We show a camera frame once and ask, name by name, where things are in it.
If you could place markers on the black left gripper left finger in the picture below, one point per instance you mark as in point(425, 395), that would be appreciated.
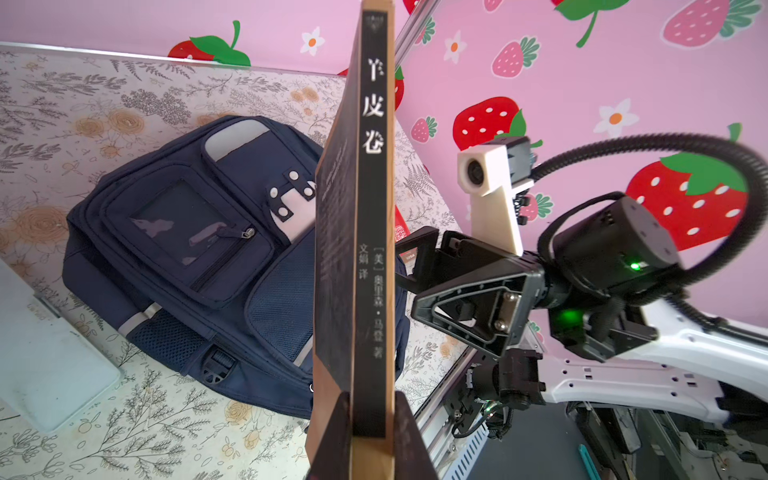
point(330, 431)

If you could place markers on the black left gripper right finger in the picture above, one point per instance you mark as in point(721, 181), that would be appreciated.
point(411, 458)

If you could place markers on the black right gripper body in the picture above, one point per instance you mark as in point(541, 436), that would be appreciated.
point(471, 290)

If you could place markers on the brown black scroll book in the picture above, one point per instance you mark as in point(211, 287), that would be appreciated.
point(354, 294)

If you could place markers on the navy blue student backpack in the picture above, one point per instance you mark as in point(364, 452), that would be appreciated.
point(201, 254)

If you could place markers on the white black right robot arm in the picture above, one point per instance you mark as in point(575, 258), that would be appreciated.
point(589, 279)

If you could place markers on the red stationery package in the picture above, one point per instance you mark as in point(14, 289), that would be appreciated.
point(401, 229)

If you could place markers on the light blue calculator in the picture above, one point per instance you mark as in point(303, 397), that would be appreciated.
point(49, 371)

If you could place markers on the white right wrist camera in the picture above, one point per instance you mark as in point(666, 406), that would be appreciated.
point(492, 175)

